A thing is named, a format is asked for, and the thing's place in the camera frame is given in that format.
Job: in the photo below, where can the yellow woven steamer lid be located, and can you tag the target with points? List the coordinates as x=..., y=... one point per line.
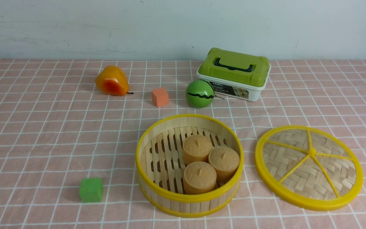
x=308, y=168

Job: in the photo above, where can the bamboo steamer basket yellow rim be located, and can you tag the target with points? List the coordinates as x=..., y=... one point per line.
x=160, y=166

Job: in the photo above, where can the green toy watermelon ball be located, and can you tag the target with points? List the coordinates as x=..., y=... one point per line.
x=200, y=94

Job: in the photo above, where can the orange foam cube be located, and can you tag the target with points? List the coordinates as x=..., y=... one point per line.
x=160, y=97

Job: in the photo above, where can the tan toy bun back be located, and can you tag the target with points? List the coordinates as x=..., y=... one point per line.
x=196, y=148

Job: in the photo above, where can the tan toy bun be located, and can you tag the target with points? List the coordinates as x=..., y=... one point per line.
x=225, y=161
x=199, y=178
x=196, y=148

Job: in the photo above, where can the tan toy bun right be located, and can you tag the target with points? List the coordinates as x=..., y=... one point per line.
x=225, y=161

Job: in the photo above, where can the tan toy bun front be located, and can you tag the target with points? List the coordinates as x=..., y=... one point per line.
x=199, y=178

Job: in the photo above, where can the green lidded white storage box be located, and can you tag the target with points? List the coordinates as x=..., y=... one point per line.
x=235, y=74

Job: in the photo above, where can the orange yellow toy pear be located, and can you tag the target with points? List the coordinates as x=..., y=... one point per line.
x=112, y=81

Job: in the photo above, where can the green foam cube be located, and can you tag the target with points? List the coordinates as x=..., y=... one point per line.
x=91, y=190

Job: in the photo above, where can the pink checkered tablecloth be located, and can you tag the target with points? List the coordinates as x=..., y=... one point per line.
x=57, y=128

